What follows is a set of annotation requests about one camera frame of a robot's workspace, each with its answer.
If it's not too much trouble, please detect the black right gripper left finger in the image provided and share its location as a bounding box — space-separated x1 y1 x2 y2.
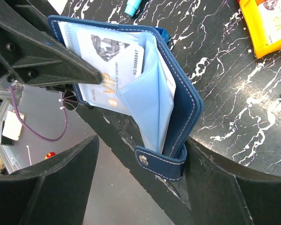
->
0 135 99 225

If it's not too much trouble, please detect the blue lego brick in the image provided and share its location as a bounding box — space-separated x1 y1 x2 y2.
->
154 27 170 43

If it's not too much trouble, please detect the white cards stack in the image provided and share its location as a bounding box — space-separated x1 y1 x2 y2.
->
258 0 281 44

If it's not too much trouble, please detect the blue toy microphone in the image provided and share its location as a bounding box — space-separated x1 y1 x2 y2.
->
125 0 142 17

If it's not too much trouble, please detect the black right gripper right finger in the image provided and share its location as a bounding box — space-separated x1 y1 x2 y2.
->
185 138 281 225

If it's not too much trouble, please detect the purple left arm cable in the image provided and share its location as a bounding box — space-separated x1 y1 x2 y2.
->
8 85 78 143

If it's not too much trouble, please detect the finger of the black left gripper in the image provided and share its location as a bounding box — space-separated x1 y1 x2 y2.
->
0 0 102 86

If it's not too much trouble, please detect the yellow plastic bin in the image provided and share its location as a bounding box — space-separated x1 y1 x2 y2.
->
238 0 281 59

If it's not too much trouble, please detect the white VIP credit card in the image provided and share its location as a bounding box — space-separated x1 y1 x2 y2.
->
59 22 144 114

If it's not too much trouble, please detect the navy blue card holder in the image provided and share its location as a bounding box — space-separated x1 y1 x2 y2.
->
48 15 203 181

